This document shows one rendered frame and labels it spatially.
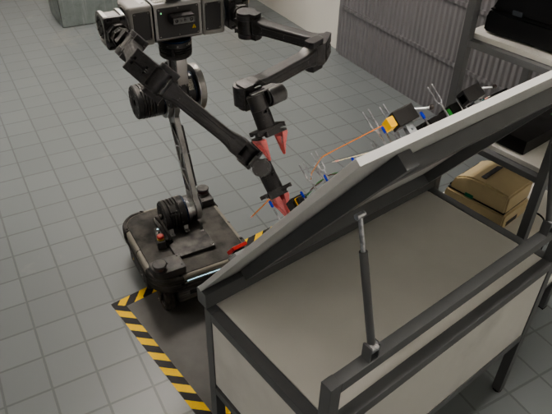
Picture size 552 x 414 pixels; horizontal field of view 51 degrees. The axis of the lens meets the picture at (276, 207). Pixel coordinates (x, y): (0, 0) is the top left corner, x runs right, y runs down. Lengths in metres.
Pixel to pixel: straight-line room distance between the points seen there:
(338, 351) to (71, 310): 1.72
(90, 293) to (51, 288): 0.22
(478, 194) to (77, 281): 2.10
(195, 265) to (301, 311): 1.10
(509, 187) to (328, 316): 1.08
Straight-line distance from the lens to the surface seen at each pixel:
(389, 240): 2.30
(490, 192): 2.64
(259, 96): 1.77
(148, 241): 3.15
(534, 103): 1.72
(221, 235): 3.14
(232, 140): 1.91
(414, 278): 2.16
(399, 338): 1.68
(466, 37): 2.40
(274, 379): 1.80
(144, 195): 3.89
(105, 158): 4.33
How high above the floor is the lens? 2.25
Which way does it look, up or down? 37 degrees down
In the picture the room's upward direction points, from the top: 2 degrees clockwise
